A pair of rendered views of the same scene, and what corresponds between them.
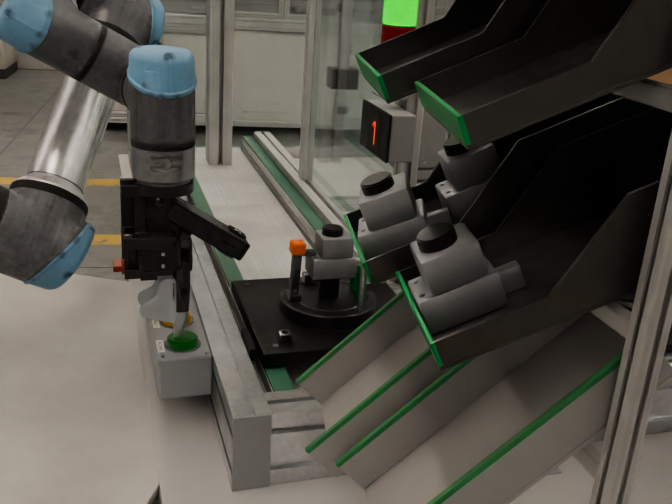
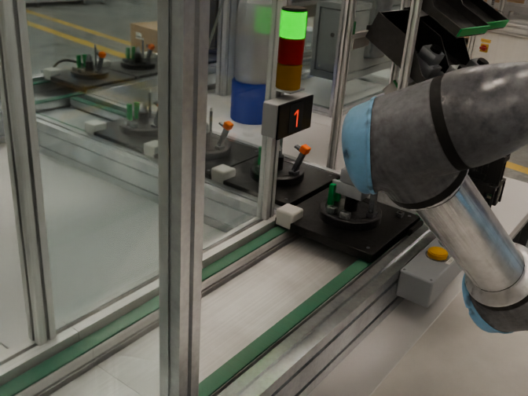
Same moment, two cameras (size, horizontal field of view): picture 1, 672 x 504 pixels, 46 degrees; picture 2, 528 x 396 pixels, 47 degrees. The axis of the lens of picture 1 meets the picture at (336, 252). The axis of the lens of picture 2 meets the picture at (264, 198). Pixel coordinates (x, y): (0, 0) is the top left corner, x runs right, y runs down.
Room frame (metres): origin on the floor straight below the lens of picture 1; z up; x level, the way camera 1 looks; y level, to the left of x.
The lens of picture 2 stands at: (1.95, 0.88, 1.57)
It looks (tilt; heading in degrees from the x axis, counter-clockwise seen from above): 25 degrees down; 233
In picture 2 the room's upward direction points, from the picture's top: 4 degrees clockwise
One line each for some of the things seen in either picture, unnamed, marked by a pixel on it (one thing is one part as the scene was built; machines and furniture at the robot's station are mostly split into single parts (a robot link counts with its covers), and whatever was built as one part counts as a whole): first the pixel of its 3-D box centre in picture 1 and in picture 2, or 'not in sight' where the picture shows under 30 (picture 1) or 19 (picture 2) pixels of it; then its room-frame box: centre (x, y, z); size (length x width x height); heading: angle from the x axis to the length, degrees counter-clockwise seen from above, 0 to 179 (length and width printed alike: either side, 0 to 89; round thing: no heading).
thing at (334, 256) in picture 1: (338, 250); (350, 178); (1.06, 0.00, 1.06); 0.08 x 0.04 x 0.07; 108
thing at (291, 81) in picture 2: not in sight; (288, 75); (1.20, -0.07, 1.29); 0.05 x 0.05 x 0.05
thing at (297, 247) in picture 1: (301, 266); (370, 194); (1.04, 0.05, 1.04); 0.04 x 0.02 x 0.08; 108
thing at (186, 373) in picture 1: (176, 339); (434, 268); (1.00, 0.21, 0.93); 0.21 x 0.07 x 0.06; 18
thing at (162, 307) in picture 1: (163, 309); not in sight; (0.91, 0.21, 1.02); 0.06 x 0.03 x 0.09; 108
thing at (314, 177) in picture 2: not in sight; (277, 159); (1.06, -0.26, 1.01); 0.24 x 0.24 x 0.13; 18
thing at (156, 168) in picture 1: (163, 163); not in sight; (0.92, 0.21, 1.21); 0.08 x 0.08 x 0.05
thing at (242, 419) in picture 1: (202, 292); (363, 302); (1.20, 0.21, 0.91); 0.89 x 0.06 x 0.11; 18
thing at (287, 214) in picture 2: not in sight; (288, 216); (1.18, -0.06, 0.97); 0.05 x 0.05 x 0.04; 18
